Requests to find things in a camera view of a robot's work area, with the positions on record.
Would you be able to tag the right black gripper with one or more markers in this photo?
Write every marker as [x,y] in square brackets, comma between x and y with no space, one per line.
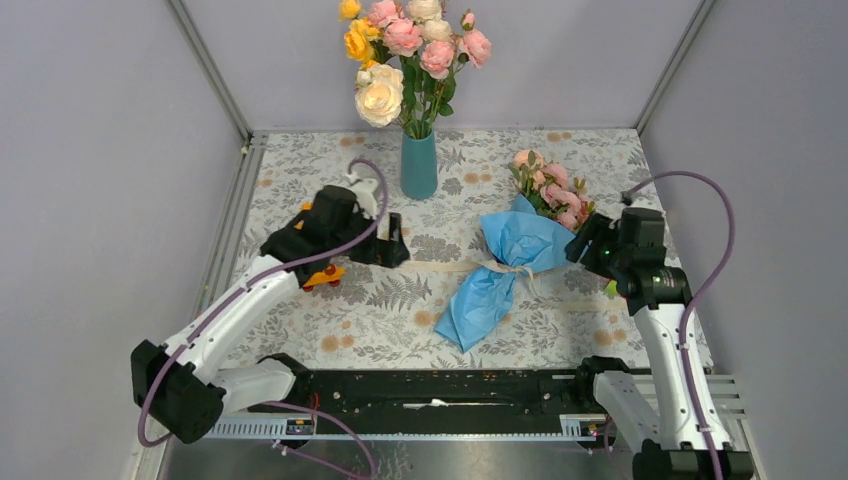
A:
[595,227]

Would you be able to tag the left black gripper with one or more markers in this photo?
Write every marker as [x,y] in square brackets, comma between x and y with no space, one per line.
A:
[387,253]

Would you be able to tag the pink flowers bunch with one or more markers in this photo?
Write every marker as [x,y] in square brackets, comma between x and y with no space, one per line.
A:
[552,192]

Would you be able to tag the blue wrapping paper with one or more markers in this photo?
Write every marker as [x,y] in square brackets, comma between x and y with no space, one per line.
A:
[521,244]

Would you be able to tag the cream ribbon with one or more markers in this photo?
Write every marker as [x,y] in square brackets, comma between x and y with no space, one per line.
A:
[582,306]

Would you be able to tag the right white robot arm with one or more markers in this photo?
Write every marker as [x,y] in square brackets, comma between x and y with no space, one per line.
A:
[681,435]

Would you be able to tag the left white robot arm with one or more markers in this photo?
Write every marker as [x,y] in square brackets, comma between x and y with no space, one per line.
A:
[181,382]

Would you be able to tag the teal ceramic vase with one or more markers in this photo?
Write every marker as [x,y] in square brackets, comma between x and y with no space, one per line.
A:
[419,170]

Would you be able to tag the flower bouquet in vase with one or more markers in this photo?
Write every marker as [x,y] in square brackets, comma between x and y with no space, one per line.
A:
[409,56]

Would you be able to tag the colourful stacked toy bricks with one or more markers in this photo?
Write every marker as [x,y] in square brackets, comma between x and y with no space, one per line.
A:
[611,290]

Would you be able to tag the floral patterned table mat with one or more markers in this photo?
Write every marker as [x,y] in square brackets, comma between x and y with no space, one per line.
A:
[382,318]

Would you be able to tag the yellow red toy block car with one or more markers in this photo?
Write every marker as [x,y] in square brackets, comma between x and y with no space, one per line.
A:
[322,275]

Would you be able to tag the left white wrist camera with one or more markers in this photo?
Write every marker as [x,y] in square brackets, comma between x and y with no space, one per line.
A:
[364,190]

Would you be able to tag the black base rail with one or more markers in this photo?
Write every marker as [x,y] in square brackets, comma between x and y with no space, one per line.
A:
[428,403]

